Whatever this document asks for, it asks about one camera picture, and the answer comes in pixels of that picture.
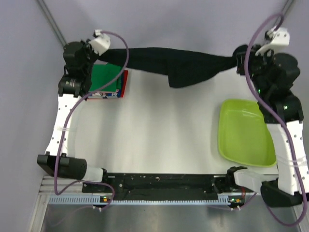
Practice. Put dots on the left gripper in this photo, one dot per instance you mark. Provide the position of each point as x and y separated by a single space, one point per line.
87 47

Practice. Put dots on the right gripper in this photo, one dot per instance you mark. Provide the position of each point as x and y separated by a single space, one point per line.
253 49

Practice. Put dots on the black t-shirt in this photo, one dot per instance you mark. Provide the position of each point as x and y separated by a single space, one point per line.
183 68

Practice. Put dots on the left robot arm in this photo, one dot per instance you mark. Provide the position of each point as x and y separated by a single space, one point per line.
59 158

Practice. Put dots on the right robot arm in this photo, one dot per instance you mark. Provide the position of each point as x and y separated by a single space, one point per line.
271 76

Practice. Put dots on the green folded t-shirt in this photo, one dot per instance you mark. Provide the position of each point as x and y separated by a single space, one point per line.
104 73

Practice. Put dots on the blue printed folded t-shirt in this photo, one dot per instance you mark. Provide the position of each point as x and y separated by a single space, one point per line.
107 95

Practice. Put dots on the red folded t-shirt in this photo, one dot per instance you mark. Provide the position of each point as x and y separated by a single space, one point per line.
123 83

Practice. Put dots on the lime green plastic bin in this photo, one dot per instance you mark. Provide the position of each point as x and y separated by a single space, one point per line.
243 136

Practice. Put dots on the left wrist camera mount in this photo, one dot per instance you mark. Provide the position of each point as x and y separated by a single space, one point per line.
101 42

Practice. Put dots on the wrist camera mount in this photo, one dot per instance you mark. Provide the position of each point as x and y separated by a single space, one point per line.
101 42
276 40

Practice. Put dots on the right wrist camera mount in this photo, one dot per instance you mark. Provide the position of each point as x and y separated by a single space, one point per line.
276 40

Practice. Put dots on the right aluminium frame post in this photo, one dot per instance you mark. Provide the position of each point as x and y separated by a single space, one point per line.
287 8

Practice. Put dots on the aluminium frame post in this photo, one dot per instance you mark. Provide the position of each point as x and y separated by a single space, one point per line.
51 21
287 8

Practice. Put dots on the left aluminium frame post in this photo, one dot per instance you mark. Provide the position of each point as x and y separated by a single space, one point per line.
51 21

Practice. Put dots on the grey slotted cable duct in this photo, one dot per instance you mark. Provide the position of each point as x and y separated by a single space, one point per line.
103 200

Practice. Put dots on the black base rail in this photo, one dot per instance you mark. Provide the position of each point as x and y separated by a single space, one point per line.
167 186

